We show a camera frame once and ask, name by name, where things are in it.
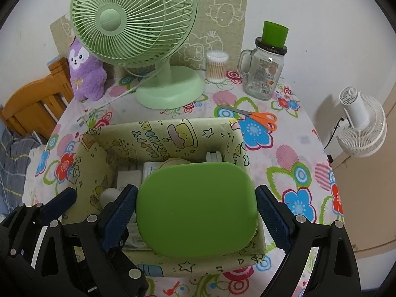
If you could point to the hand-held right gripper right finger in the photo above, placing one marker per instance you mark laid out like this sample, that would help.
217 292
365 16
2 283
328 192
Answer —
273 219

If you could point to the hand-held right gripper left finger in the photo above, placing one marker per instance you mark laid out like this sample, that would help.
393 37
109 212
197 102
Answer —
119 219

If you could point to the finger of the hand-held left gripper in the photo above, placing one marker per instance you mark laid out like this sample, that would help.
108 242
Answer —
60 202
134 281

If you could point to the white charger with grey label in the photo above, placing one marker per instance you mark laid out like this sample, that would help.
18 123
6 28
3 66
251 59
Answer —
128 178

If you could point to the green rounded case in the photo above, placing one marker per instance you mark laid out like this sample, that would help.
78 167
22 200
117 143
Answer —
198 210

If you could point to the yellow printed storage box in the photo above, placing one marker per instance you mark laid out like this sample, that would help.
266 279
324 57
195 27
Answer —
130 142

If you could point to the round cream tin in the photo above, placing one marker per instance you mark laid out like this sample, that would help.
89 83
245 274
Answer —
174 161

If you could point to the white long rectangular device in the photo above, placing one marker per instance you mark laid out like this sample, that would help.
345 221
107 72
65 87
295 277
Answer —
214 156

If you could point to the grey plaid pillow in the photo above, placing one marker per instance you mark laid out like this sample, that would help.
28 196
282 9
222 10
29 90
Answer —
15 167

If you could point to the floral tablecloth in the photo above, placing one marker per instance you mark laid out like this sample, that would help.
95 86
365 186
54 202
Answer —
294 148

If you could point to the wooden bed headboard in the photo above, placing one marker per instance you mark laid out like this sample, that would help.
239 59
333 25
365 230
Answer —
27 102

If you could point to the white standing fan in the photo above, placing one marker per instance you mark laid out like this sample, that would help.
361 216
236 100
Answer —
362 123

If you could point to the purple plush toy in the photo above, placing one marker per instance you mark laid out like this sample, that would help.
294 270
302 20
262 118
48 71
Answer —
88 74

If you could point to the glass jar with green lid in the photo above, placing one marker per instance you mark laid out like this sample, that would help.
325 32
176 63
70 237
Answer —
263 74

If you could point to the cotton swab container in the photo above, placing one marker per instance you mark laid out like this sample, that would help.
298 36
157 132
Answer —
217 68

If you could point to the green desk fan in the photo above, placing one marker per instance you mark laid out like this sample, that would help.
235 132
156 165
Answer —
133 21

